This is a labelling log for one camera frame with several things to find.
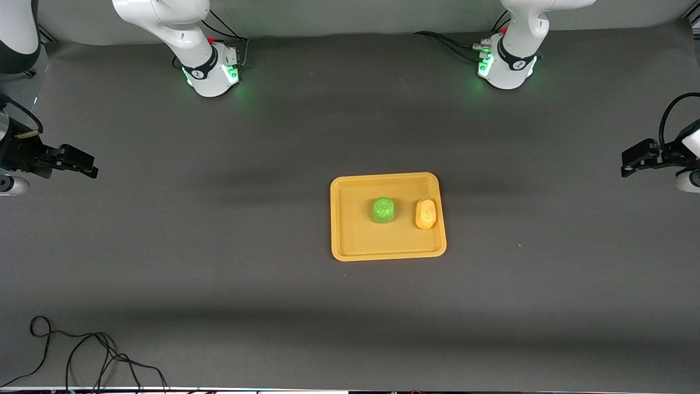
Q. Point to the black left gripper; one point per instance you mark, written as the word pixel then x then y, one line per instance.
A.
pixel 668 157

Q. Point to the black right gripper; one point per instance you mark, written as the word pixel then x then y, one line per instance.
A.
pixel 21 153

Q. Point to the orange potato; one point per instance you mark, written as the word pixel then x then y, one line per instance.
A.
pixel 425 214

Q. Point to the green toy pepper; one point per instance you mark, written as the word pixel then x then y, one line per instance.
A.
pixel 384 210

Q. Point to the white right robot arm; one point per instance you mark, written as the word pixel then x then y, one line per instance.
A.
pixel 180 33

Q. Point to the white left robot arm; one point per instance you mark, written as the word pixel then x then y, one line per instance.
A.
pixel 514 49

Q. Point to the yellow plastic tray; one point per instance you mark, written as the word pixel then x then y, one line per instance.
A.
pixel 355 235

